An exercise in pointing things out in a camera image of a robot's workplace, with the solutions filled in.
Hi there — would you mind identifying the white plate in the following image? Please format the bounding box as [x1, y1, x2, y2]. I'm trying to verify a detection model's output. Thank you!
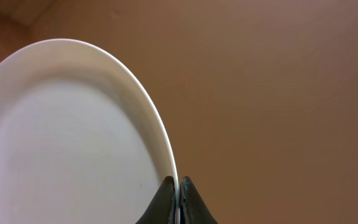
[0, 39, 178, 223]

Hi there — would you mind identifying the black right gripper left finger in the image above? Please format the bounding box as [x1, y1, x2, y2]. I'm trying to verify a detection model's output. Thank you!
[136, 176, 176, 224]

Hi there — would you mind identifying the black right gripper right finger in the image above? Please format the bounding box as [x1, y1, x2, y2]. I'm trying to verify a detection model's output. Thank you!
[180, 176, 218, 224]

